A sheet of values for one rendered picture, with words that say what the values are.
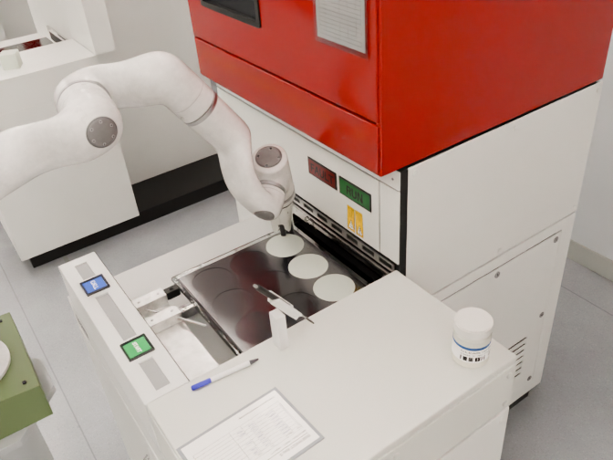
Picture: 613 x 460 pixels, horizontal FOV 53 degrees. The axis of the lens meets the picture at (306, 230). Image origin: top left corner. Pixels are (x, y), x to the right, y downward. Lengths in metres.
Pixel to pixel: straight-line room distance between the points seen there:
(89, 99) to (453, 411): 0.86
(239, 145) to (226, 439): 0.60
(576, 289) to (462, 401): 1.85
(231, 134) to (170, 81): 0.18
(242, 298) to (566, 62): 0.95
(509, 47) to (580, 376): 1.52
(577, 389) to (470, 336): 1.43
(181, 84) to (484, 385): 0.81
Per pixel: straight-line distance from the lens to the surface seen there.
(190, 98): 1.27
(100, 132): 1.17
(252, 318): 1.44
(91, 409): 2.62
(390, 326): 1.31
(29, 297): 3.28
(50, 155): 1.23
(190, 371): 1.39
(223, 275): 1.58
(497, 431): 1.42
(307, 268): 1.56
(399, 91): 1.23
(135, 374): 1.30
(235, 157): 1.35
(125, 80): 1.26
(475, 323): 1.19
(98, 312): 1.47
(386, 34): 1.16
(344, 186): 1.48
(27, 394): 1.44
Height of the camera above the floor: 1.87
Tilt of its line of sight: 35 degrees down
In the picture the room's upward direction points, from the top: 5 degrees counter-clockwise
